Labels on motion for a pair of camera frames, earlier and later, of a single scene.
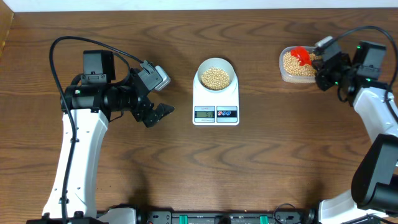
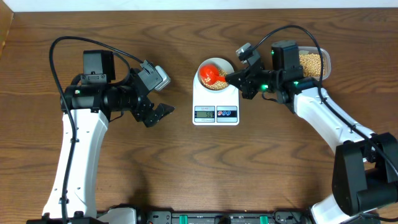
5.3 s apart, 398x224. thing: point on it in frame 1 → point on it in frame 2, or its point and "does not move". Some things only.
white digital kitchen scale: x=210 y=109 does not move
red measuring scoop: x=303 y=55 → x=209 y=74
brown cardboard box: x=7 y=17 does not move
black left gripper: x=141 y=112 does not move
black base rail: x=227 y=217 does not move
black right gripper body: x=328 y=79 → x=263 y=81
